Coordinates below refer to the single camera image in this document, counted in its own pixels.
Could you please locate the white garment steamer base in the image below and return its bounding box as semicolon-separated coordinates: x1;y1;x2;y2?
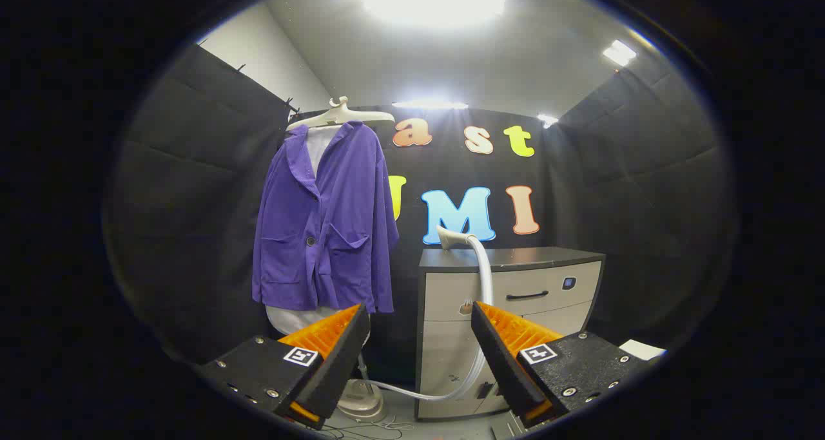
335;353;387;423

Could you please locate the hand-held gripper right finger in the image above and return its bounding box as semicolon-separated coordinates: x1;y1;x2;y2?
471;300;652;428

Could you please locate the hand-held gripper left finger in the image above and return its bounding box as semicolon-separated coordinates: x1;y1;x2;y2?
197;303;371;431

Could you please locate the purple corduroy jacket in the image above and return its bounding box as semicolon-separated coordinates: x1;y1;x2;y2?
251;121;400;314

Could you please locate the grey cabinet with black top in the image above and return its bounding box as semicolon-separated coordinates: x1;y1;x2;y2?
416;247;607;421

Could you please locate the white garment steamer hose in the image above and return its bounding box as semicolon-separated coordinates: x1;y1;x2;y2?
351;235;494;402

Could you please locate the square ceiling light panel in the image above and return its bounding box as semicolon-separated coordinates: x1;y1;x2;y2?
603;39;637;67

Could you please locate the white clothes hanger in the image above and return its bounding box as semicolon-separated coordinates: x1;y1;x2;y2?
286;96;395;131

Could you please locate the white paper sheet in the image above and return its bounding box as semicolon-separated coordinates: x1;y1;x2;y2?
619;339;668;361

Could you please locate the white padded garment form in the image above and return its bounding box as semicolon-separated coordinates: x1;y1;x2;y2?
266;126;371;347

